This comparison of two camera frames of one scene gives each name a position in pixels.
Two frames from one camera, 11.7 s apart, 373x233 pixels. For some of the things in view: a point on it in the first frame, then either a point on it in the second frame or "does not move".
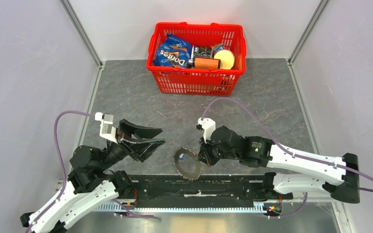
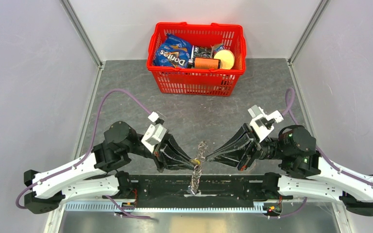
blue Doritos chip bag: (173, 52) does not move
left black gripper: (144, 148) -> (169, 145)
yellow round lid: (227, 58) does not move
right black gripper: (204, 155) -> (234, 151)
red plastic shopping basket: (173, 80) does not move
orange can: (203, 62) does not move
